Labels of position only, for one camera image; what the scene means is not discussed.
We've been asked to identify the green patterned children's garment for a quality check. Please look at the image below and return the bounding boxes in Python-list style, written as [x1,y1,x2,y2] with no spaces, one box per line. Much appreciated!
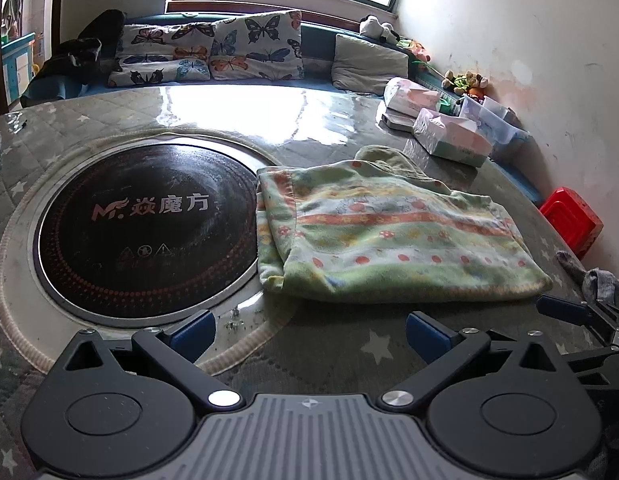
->
[256,145,551,304]

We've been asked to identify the grey knitted sock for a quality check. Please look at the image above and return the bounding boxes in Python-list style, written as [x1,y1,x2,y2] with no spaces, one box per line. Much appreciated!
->
[556,250,619,312]

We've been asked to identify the red plastic stool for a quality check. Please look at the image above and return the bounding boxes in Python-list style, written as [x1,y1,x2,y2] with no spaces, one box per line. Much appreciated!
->
[541,186,603,259]

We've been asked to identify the round black induction cooktop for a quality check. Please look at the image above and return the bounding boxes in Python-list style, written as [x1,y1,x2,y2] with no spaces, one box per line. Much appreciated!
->
[34,138,268,328]

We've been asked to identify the clear plastic storage box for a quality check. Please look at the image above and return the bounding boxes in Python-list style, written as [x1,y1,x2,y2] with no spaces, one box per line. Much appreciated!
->
[459,96,530,148]

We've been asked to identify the blue sofa bench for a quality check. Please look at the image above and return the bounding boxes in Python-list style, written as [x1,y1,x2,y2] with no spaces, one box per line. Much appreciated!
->
[19,11,544,206]

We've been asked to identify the yellow green plush toys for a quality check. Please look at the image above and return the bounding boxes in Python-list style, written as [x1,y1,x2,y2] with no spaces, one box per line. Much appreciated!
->
[441,70,489,101]

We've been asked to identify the butterfly pillow left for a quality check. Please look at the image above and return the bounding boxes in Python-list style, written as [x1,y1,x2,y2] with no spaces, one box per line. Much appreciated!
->
[108,22,214,88]

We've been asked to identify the butterfly pillow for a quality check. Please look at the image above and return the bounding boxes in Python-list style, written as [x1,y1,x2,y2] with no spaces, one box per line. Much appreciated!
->
[108,22,214,88]
[208,9,304,81]

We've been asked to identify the grey cushion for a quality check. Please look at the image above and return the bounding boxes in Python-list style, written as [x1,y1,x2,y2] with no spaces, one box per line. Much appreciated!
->
[331,35,409,96]

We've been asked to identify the black clothing pile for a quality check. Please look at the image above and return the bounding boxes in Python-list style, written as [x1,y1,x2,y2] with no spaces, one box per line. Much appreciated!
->
[20,9,126,108]

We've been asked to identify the butterfly pillow right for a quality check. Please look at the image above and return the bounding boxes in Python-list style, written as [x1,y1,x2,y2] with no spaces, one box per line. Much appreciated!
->
[208,9,304,81]

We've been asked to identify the light blue cabinet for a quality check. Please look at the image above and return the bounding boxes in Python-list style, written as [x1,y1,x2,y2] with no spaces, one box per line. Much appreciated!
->
[1,32,36,107]

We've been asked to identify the white plush toy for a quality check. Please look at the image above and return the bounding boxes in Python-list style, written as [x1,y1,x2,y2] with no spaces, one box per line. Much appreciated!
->
[359,14,401,46]

